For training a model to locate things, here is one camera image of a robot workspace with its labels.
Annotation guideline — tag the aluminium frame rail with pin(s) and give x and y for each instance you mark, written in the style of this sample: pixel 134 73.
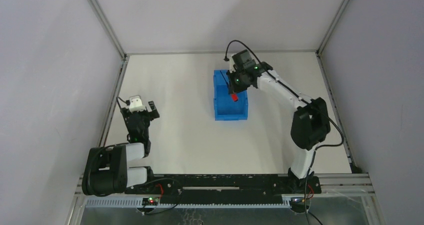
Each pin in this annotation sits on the aluminium frame rail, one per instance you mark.
pixel 222 52
pixel 353 166
pixel 112 102

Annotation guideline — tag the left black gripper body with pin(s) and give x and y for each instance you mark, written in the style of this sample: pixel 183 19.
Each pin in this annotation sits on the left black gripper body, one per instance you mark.
pixel 140 114

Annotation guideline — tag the red handled screwdriver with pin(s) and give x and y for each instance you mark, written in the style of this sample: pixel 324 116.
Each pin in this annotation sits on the red handled screwdriver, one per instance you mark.
pixel 232 95

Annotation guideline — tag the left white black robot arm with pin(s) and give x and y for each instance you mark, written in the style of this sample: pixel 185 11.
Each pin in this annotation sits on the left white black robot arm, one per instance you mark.
pixel 107 171

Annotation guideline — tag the aluminium frame left rail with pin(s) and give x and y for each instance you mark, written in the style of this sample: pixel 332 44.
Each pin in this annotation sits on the aluminium frame left rail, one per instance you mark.
pixel 112 102

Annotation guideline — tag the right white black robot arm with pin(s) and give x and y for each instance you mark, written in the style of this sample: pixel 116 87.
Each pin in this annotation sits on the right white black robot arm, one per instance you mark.
pixel 309 122

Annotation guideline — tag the aluminium frame right rail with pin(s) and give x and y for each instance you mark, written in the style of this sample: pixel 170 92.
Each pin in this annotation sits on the aluminium frame right rail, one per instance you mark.
pixel 353 166

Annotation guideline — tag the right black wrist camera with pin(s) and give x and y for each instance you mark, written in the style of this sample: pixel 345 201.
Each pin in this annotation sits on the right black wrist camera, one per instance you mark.
pixel 242 61

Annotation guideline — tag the blue plastic bin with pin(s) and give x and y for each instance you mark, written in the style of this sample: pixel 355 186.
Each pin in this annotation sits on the blue plastic bin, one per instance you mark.
pixel 225 108

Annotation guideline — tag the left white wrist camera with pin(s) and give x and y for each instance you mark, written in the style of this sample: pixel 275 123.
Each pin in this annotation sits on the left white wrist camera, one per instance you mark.
pixel 136 104

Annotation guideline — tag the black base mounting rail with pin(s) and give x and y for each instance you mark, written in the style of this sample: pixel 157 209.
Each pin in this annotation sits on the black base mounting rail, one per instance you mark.
pixel 226 188

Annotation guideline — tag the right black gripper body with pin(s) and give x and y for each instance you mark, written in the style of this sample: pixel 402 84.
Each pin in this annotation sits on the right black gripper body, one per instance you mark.
pixel 234 85

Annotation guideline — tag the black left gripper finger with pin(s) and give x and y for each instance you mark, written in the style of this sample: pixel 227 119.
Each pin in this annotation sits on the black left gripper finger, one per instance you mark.
pixel 125 113
pixel 153 114

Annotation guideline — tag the aluminium frame back rail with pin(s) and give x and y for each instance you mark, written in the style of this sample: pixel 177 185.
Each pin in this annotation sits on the aluminium frame back rail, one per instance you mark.
pixel 222 52

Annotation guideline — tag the grey slotted cable duct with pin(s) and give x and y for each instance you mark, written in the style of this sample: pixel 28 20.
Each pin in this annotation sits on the grey slotted cable duct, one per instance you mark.
pixel 139 202

